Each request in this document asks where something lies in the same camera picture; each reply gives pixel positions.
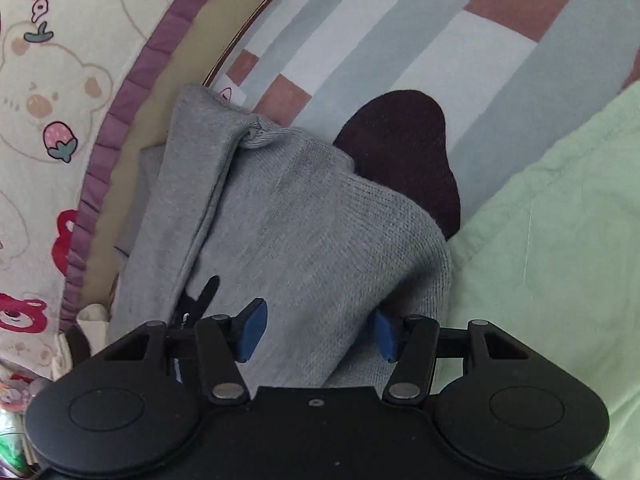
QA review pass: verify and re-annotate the folded white garment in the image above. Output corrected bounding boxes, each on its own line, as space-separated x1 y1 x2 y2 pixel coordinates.
51 304 110 380

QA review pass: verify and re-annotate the grey sweater with black cat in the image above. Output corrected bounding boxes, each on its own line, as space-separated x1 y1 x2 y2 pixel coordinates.
107 84 451 389

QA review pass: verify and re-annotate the light green quilted garment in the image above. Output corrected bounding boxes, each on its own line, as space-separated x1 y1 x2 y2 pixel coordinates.
447 86 639 479

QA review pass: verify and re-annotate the bear print quilt purple trim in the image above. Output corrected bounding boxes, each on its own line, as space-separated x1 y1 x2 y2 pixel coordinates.
1 0 208 411

